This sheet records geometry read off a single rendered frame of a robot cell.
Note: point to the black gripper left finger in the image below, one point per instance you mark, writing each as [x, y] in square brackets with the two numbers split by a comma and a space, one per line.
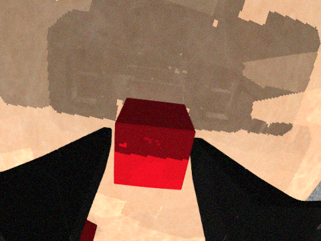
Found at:
[49, 198]

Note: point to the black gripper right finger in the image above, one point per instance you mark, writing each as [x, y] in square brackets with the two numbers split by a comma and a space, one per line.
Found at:
[236, 205]

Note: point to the red cube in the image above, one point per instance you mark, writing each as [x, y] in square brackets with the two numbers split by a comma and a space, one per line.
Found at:
[153, 143]
[88, 231]

